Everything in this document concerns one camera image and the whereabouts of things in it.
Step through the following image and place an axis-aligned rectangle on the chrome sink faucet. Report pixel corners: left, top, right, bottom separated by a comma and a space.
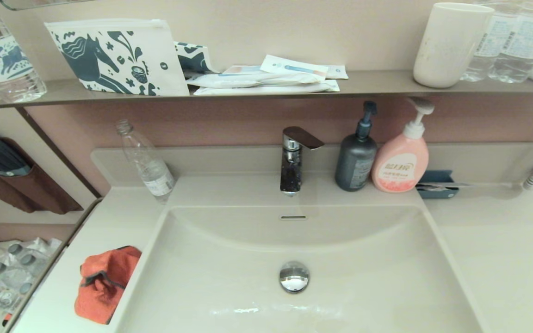
279, 126, 325, 197

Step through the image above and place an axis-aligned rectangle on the orange cleaning cloth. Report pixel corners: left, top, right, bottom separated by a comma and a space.
74, 246, 142, 325

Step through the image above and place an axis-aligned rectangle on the white sink basin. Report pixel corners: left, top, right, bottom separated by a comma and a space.
109, 203, 487, 333

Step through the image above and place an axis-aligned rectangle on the dark grey pump bottle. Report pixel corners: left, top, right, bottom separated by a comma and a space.
335, 101, 379, 192

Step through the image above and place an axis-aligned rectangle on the white wipes pack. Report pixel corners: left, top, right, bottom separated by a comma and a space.
186, 72, 327, 88

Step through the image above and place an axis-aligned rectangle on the white sachet peach print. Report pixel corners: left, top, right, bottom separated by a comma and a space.
223, 65, 267, 75

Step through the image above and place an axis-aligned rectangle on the white sachet blue stripe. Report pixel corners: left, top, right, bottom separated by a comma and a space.
260, 55, 329, 84

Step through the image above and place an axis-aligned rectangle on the chrome drain stopper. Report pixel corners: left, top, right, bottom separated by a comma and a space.
279, 260, 310, 294

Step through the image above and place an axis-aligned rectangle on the empty clear plastic bottle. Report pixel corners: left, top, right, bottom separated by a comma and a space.
116, 119, 177, 204

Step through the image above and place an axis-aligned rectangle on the small white sachet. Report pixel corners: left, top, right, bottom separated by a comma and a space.
324, 65, 349, 80

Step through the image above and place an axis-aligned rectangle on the folded blue print pouch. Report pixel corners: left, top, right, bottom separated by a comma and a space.
174, 42, 219, 77

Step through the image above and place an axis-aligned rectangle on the pink pump soap bottle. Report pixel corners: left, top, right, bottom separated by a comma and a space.
371, 97, 435, 193

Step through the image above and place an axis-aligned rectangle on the thin white stick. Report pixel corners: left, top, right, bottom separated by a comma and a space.
417, 182, 473, 191

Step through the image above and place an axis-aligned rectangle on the blue plastic box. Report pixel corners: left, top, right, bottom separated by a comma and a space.
416, 170, 459, 199

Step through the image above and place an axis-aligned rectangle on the white pouch blue horse print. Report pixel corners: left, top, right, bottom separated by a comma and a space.
44, 18, 191, 97

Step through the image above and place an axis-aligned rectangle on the white plastic cup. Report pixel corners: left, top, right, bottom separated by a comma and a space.
413, 2, 495, 88

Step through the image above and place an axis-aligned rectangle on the brown hair dryer holder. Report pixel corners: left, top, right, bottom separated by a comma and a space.
0, 138, 83, 215

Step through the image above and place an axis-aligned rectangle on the clear water bottle white label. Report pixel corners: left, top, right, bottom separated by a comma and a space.
488, 0, 533, 84
461, 0, 524, 82

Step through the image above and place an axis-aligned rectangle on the shrink-wrapped water bottle pack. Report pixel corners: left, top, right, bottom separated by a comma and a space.
0, 237, 63, 324

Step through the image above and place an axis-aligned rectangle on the water bottle blue deer label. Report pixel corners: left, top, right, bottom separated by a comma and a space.
0, 0, 48, 103

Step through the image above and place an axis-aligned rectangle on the grey wall shelf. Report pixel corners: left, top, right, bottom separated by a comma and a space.
0, 69, 533, 110

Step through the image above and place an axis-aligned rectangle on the wall mirror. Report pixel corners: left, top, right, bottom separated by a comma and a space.
0, 0, 96, 11

